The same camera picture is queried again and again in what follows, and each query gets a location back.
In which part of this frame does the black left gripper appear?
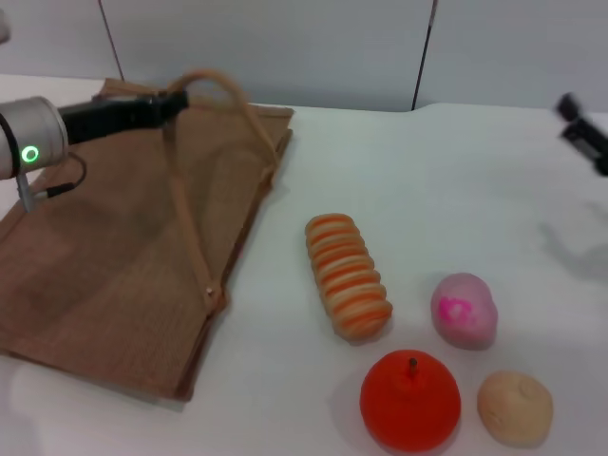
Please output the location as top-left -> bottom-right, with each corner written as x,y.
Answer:
57,90 -> 190,144

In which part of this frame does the brown burlap tote bag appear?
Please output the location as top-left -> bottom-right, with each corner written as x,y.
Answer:
0,69 -> 295,405

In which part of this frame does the orange striped bread loaf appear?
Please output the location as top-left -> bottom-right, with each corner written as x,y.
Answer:
304,213 -> 394,342

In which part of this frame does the tan egg yolk pastry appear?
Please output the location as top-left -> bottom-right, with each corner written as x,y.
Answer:
477,370 -> 555,447

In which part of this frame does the pink steamed bun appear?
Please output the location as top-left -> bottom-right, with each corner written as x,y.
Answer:
430,272 -> 500,352

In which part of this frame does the red orange persimmon toy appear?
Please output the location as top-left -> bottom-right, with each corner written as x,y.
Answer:
359,350 -> 462,452

